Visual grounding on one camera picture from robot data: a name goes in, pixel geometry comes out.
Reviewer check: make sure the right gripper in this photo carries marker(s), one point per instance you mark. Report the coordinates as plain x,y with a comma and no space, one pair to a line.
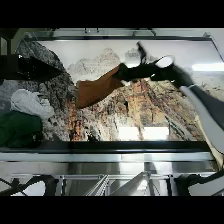
135,72

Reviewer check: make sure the brown shirt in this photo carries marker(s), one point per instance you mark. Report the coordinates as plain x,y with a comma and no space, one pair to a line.
95,90

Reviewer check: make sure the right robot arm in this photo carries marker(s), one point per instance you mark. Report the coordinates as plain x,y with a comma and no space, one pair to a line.
206,110

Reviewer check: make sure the dark green garment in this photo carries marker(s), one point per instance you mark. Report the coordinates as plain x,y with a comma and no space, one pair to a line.
18,130

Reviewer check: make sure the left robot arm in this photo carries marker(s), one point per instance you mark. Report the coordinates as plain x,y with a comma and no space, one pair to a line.
23,68

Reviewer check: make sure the grey garment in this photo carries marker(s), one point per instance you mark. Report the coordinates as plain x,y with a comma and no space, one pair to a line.
30,103

